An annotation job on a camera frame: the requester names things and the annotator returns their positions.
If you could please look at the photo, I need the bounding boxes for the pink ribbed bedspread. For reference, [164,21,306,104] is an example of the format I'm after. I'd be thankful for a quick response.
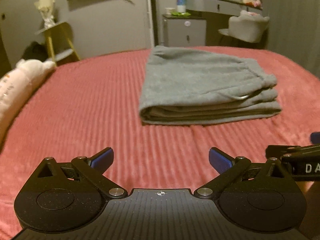
[1,47,319,239]

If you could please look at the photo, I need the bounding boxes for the blue white container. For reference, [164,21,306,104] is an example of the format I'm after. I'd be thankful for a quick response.
[176,0,186,13]

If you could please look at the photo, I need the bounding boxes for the white plush pillow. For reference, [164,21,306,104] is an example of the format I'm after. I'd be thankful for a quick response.
[1,59,55,140]

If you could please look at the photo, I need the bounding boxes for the green item on cabinet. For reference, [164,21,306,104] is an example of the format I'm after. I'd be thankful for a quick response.
[171,11,191,17]

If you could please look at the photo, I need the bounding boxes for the yellow-legged side table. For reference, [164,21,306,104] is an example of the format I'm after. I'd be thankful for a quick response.
[35,21,80,64]

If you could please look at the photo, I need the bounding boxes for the wrapped flower bouquet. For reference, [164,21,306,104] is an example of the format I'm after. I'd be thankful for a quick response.
[34,0,55,29]

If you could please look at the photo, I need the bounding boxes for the grey drawer cabinet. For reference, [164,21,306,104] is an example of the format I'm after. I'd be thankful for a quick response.
[162,15,207,47]

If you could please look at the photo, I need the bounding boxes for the grey sweatpants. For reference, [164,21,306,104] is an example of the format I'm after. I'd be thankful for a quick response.
[139,46,281,125]

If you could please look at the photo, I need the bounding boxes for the black bag on floor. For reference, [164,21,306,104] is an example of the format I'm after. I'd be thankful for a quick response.
[22,41,49,62]

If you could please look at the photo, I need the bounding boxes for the white cup on cabinet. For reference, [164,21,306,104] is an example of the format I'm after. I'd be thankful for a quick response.
[165,7,175,15]

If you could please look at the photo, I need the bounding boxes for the grey upholstered chair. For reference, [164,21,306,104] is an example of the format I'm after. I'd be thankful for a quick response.
[218,10,270,47]

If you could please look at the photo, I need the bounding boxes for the white tower fan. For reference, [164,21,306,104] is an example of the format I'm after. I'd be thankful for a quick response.
[146,0,159,48]

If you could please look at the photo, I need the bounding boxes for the grey vanity desk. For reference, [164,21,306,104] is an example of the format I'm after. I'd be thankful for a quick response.
[186,0,263,16]

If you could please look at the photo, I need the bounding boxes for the person's right hand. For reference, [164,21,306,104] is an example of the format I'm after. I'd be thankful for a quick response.
[297,181,320,239]

